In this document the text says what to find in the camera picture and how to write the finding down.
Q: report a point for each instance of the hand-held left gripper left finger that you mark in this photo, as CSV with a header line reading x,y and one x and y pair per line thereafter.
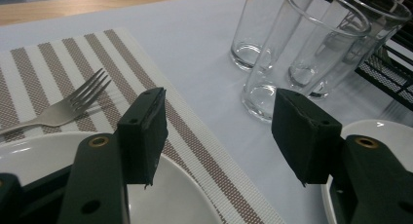
x,y
139,146

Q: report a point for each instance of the metal fork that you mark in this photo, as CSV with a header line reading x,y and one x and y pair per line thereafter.
x,y
58,113

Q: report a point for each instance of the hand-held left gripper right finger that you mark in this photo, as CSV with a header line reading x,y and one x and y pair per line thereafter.
x,y
308,142

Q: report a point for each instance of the striped woven placemat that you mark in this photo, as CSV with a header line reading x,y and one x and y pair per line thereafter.
x,y
42,68

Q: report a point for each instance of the clear drinking glass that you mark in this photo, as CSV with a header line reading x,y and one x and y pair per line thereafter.
x,y
389,19
263,97
250,52

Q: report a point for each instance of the white round plate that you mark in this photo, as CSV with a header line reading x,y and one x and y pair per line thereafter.
x,y
389,130
32,156

